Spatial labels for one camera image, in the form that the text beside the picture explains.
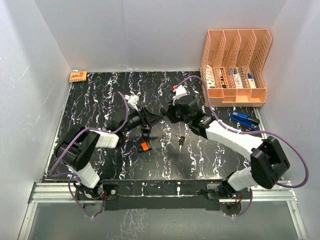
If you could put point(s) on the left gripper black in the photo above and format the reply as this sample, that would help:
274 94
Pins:
147 119

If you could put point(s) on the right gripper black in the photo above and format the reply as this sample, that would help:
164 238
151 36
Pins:
170 113

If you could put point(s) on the orange black padlock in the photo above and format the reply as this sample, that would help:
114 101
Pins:
144 147

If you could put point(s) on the black key bunch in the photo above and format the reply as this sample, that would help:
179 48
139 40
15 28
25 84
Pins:
181 140

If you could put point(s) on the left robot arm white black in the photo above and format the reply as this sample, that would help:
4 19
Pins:
77 158

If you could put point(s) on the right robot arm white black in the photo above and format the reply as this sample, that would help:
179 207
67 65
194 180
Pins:
268 161

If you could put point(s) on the dark marker in organizer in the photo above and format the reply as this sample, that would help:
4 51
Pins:
222 78

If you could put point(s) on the blue stapler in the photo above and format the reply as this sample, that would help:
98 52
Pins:
245 120

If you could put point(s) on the white blue box in organizer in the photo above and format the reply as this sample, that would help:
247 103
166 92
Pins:
236 81

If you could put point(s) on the pink plastic file organizer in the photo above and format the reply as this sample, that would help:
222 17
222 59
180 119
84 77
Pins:
231 66

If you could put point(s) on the orange small card box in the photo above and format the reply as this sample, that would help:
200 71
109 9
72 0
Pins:
78 76

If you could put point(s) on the blue red box in organizer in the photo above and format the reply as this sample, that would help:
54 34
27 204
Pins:
251 81

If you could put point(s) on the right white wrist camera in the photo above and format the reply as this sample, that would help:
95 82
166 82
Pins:
178 92

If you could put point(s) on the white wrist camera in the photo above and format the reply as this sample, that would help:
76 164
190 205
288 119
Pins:
132 101
178 92

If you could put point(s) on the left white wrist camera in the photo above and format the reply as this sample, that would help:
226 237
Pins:
132 101

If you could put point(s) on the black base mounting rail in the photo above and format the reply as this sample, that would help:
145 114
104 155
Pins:
115 195

